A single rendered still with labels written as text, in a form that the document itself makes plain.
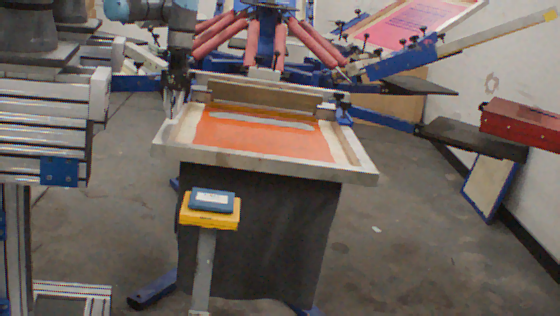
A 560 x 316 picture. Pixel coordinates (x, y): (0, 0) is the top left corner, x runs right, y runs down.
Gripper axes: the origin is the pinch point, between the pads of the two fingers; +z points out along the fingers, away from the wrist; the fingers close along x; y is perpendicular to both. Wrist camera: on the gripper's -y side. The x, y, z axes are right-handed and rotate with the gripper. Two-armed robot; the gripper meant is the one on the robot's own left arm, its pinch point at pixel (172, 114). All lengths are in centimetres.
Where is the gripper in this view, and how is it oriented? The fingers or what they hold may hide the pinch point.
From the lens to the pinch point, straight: 165.0
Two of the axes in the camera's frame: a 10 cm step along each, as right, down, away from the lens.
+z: -1.5, 9.5, 2.8
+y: 0.4, 2.9, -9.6
